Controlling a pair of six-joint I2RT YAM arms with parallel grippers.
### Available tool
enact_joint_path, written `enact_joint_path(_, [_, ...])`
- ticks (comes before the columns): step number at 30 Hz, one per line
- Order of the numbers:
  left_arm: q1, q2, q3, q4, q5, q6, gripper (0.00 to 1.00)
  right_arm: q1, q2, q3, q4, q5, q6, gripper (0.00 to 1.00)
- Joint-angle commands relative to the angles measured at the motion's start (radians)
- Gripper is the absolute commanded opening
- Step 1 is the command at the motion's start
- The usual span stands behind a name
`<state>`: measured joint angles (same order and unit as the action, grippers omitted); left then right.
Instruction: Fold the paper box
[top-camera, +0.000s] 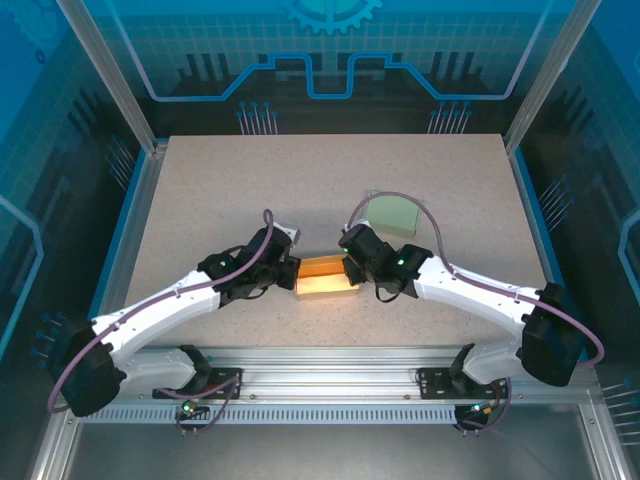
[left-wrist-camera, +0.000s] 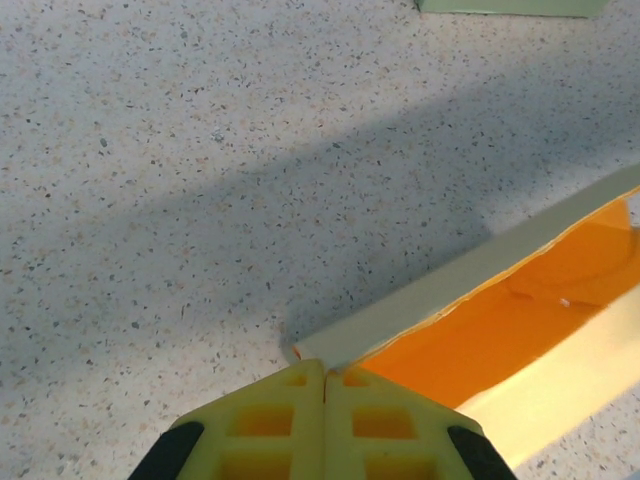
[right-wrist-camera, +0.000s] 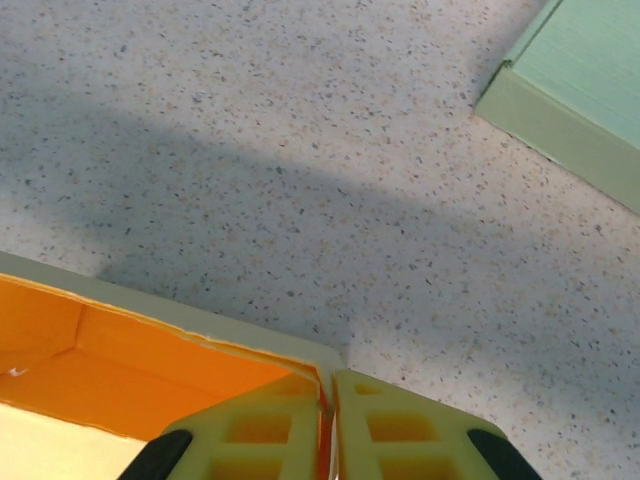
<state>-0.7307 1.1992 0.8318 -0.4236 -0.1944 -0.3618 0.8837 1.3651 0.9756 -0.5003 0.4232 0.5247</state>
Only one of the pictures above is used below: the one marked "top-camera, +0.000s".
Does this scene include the slotted grey cable duct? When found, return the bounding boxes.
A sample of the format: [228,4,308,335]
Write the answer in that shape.
[77,404,464,426]

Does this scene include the yellow paper box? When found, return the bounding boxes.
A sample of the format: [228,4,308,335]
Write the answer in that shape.
[294,253,362,302]

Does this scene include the aluminium side rail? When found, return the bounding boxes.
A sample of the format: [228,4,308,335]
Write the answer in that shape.
[82,142,170,364]

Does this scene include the blue table edge strip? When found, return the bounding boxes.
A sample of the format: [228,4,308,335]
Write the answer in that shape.
[73,149,151,364]

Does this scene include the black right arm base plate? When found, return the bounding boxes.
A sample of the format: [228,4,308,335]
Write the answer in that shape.
[414,366,512,401]

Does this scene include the aluminium frame rail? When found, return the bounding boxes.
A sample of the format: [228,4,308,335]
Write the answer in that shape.
[57,346,601,407]

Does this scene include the light green paper box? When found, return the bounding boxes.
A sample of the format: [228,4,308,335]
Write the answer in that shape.
[363,188,427,239]

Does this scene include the aluminium frame post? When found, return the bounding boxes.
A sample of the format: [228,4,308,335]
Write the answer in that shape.
[501,0,605,154]
[54,0,170,157]

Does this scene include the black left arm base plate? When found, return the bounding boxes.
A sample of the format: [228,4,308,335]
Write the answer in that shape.
[152,367,247,401]

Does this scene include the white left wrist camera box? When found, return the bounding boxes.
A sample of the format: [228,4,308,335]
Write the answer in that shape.
[273,224,302,251]

